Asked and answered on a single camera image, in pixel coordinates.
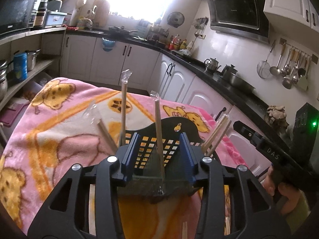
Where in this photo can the dried mushroom bunch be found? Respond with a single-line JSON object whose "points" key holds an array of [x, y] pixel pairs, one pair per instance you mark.
{"points": [[276, 115]]}

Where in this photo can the pale spatula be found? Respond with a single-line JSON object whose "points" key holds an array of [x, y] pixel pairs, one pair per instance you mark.
{"points": [[303, 82]]}

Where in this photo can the small metal pot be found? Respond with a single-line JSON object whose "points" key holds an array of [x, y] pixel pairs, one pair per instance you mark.
{"points": [[32, 59]]}

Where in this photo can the pink printed blanket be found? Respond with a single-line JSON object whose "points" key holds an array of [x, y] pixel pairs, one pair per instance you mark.
{"points": [[62, 129]]}

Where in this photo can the white rice cooker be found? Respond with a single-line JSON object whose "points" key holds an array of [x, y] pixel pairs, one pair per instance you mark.
{"points": [[81, 2]]}

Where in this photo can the steel kettle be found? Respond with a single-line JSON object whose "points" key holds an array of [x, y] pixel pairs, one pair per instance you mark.
{"points": [[211, 66]]}

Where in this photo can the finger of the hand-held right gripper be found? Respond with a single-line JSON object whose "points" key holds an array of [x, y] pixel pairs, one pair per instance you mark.
{"points": [[251, 135]]}

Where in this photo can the beige thermos jug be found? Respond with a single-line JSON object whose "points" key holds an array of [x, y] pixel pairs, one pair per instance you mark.
{"points": [[101, 12]]}

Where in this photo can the blue tin can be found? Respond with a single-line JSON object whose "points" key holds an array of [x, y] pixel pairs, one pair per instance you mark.
{"points": [[20, 66]]}

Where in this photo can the white upper cabinet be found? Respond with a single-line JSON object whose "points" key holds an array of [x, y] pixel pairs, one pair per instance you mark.
{"points": [[286, 2]]}

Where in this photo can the black wok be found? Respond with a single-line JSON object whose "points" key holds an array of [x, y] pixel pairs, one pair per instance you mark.
{"points": [[119, 29]]}

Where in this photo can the wall utensil rail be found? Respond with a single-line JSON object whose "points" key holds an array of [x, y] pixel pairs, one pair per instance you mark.
{"points": [[299, 48]]}

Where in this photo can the black microwave oven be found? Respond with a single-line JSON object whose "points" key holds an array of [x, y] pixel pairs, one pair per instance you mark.
{"points": [[15, 12]]}

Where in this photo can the steel ladle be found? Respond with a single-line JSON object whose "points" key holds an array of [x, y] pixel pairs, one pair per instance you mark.
{"points": [[287, 82], [274, 70]]}

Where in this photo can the spice rack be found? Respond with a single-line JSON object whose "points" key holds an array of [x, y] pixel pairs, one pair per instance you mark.
{"points": [[158, 33]]}

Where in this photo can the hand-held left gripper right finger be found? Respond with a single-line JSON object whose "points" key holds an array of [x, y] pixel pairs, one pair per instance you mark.
{"points": [[186, 156]]}

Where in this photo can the stacked metal pots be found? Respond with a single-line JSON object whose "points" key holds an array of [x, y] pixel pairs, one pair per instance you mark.
{"points": [[3, 79]]}

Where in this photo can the small wall fan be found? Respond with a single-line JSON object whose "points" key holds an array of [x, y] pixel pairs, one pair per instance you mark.
{"points": [[176, 19]]}

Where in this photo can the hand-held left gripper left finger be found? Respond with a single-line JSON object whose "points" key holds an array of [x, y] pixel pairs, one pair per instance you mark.
{"points": [[130, 154]]}

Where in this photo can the person's right hand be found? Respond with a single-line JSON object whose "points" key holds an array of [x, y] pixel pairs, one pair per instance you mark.
{"points": [[286, 191]]}

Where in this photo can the chopsticks pair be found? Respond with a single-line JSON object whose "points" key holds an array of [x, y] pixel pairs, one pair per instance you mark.
{"points": [[159, 134], [123, 109], [216, 134], [103, 129]]}

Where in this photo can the metal mesh strainer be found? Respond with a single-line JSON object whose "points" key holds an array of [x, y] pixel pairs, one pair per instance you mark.
{"points": [[263, 69]]}

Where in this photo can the metal shelf table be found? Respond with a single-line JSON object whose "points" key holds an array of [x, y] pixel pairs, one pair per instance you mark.
{"points": [[32, 31]]}

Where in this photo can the black kitchen countertop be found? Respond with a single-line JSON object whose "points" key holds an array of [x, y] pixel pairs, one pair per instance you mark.
{"points": [[224, 84]]}

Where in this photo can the dark green utensil basket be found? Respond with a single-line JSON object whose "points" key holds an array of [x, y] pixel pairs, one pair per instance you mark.
{"points": [[172, 124]]}

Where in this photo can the black range hood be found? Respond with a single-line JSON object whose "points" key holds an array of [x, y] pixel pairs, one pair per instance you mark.
{"points": [[236, 12]]}

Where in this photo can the blue white storage box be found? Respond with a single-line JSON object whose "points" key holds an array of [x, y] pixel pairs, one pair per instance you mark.
{"points": [[55, 20]]}

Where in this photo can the cluster of condiment bottles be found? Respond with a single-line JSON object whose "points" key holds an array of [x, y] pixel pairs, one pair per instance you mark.
{"points": [[178, 44]]}

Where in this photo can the person's right forearm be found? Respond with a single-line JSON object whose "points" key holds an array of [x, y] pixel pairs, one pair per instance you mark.
{"points": [[299, 209]]}

